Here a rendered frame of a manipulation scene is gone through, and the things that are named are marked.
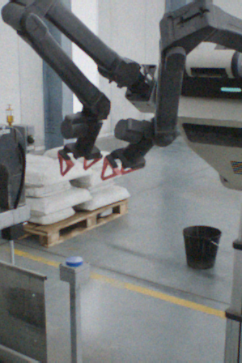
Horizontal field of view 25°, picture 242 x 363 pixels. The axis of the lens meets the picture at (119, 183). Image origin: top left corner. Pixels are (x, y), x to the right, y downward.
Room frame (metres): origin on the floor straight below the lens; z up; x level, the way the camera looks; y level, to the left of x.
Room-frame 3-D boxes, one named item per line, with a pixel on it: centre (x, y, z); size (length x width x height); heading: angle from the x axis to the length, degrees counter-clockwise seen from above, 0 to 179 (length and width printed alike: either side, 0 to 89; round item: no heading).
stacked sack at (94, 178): (5.02, 0.25, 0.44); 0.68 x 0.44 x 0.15; 144
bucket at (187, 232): (3.81, -0.61, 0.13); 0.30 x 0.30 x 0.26
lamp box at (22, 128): (1.77, 0.33, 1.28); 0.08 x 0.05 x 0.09; 54
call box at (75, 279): (1.78, 0.16, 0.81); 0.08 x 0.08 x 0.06; 54
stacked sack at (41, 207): (4.51, 0.59, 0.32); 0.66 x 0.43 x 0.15; 146
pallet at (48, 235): (4.88, 0.59, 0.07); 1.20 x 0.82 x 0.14; 146
